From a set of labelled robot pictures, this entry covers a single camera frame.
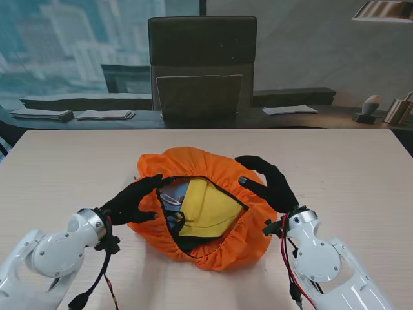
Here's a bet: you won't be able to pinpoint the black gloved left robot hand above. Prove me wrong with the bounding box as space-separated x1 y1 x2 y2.
99 173 175 227

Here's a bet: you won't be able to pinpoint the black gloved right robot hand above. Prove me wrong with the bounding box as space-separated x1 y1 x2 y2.
234 155 299 214

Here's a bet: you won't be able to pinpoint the blue yellow black backpack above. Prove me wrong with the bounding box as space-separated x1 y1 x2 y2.
156 178 248 253

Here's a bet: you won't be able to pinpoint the orange rain cover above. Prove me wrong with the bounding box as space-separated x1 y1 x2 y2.
126 146 279 272

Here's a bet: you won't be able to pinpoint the white paper sheets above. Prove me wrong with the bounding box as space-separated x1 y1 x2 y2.
261 104 319 116

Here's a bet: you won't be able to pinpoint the dark background desk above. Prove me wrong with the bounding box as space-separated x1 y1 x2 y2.
0 105 413 132

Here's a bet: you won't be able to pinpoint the thin grey paper stack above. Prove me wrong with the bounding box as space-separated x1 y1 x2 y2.
76 109 136 122

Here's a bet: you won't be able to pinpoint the long dark slab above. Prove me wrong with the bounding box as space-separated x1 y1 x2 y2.
252 87 337 107

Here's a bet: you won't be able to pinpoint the long grey slab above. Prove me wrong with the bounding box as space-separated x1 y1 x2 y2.
19 92 152 111

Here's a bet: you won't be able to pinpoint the thick grey paper stack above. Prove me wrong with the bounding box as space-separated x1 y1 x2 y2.
8 108 74 123

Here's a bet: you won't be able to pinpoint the egg-shaped ornament on base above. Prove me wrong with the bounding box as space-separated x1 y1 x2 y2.
351 94 382 124

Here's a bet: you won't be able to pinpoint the row of tan books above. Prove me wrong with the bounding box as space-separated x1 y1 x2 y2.
383 92 413 126

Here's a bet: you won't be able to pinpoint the dark brown office chair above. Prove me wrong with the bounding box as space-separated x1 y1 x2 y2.
147 15 258 124

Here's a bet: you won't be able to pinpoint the copper lamp shade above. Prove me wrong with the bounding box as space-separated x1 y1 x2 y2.
350 0 413 23

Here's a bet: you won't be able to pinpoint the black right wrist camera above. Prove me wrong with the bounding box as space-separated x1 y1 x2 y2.
261 218 288 238

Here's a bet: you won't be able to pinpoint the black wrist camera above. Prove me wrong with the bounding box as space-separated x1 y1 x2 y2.
261 218 288 238
95 234 122 256

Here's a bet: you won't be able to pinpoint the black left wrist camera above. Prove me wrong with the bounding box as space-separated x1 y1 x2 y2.
95 234 122 256

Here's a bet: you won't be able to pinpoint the thin red right wire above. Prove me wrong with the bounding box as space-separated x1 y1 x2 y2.
279 216 319 310

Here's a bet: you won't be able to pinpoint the thin red wire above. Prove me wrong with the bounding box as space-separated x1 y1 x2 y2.
103 216 119 310
279 216 319 310

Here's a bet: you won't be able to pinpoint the thin red left wire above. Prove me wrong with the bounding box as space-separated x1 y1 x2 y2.
103 216 119 310

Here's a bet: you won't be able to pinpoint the black right USB cable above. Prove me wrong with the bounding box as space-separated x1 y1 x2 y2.
288 280 304 310

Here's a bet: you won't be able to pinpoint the black usb cable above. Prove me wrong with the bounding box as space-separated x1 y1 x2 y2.
66 248 114 310
288 280 304 310

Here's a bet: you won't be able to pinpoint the black left USB cable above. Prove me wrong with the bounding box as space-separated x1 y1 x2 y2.
66 248 114 310

